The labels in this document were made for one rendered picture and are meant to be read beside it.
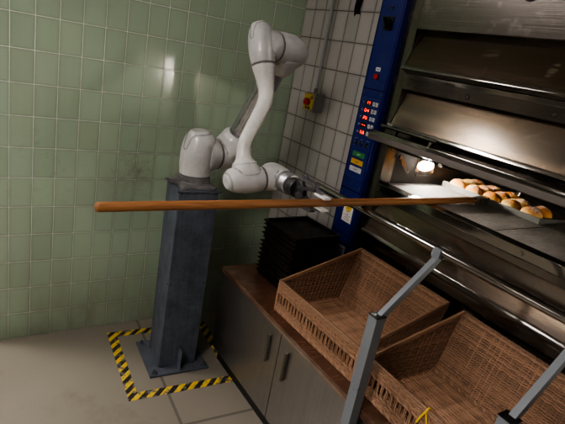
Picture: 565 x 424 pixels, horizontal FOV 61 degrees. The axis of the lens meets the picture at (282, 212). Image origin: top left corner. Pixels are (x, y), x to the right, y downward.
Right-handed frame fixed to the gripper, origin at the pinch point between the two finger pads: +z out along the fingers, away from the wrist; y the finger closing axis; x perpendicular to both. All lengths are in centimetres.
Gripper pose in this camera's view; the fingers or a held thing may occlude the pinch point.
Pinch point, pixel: (321, 202)
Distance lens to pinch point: 180.3
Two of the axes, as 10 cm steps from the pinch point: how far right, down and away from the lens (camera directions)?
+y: -1.8, 9.4, 3.0
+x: -8.4, 0.2, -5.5
